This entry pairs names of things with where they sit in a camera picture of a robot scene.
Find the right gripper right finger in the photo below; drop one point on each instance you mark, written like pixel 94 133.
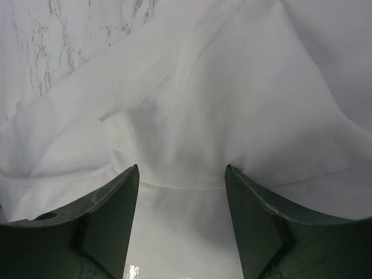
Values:
pixel 278 238

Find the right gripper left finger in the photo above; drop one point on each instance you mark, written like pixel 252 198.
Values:
pixel 87 238

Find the white t shirt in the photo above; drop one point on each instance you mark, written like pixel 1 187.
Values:
pixel 279 89

